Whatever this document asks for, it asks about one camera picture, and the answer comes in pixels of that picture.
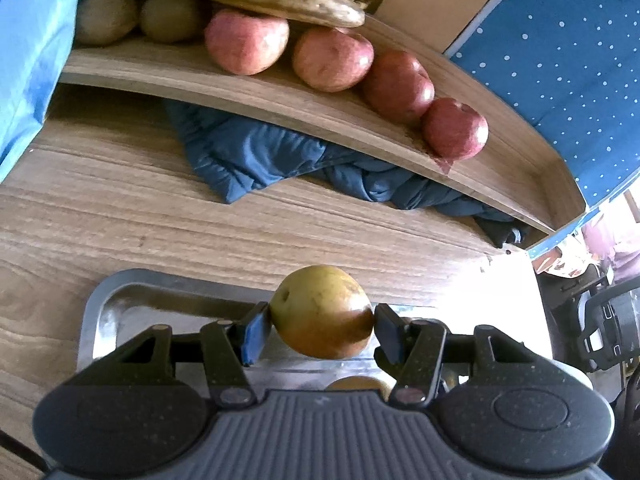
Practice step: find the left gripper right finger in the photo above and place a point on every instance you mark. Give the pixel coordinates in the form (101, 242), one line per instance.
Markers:
(411, 352)

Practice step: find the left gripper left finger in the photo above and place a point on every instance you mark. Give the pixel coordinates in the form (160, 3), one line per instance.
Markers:
(228, 349)

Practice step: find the pale orange round fruit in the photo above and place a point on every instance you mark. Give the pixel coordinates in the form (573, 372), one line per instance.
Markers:
(359, 382)

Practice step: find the yellow green mango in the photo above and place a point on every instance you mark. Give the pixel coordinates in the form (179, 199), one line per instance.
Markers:
(322, 312)

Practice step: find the metal baking tray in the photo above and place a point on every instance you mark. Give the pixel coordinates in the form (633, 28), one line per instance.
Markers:
(128, 302)

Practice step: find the dark blue jacket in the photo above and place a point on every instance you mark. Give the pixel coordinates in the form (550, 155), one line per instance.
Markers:
(236, 155)

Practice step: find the wooden curved shelf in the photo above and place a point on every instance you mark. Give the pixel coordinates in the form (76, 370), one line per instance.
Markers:
(518, 172)

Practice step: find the red apple rightmost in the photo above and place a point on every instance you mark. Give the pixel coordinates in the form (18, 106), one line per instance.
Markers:
(453, 130)

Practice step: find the pink apple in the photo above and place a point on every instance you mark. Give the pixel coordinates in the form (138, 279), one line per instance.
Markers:
(332, 59)
(245, 44)

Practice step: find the pink apple leftmost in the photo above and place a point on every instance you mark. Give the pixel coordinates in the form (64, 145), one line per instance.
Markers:
(245, 44)

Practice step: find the brown kiwi right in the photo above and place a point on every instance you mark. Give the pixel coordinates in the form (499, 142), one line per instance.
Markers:
(170, 21)

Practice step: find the brown kiwi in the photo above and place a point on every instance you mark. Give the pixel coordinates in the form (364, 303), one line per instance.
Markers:
(170, 21)
(102, 22)

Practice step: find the blue dotted fabric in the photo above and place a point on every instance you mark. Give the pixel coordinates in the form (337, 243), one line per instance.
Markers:
(571, 69)

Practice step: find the brown kiwi left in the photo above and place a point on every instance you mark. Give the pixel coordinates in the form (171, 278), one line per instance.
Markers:
(102, 22)

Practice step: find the light blue garment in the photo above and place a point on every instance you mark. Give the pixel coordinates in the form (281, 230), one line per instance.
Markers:
(36, 36)

